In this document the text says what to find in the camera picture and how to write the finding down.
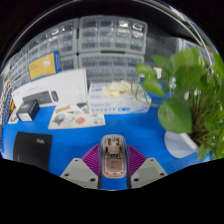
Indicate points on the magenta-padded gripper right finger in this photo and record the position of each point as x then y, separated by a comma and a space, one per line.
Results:
150, 171

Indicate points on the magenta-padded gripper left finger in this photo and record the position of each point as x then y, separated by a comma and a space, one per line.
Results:
78, 173

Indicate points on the translucent pink computer mouse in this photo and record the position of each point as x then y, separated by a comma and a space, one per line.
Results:
114, 156

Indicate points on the black mouse pad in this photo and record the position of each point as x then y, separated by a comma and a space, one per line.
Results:
31, 150

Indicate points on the printed sticker sheet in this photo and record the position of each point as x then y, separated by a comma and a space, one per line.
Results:
75, 117
13, 119

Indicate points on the green plant in white pot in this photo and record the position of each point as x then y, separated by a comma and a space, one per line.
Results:
175, 115

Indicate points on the white tissue box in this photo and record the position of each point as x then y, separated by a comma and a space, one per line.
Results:
113, 100

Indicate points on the small black product box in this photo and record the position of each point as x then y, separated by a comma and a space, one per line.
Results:
27, 110

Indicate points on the white keyboard packaging box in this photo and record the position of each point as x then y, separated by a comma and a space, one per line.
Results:
66, 83

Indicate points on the yellow card with blue edge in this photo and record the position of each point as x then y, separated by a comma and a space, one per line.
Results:
45, 65

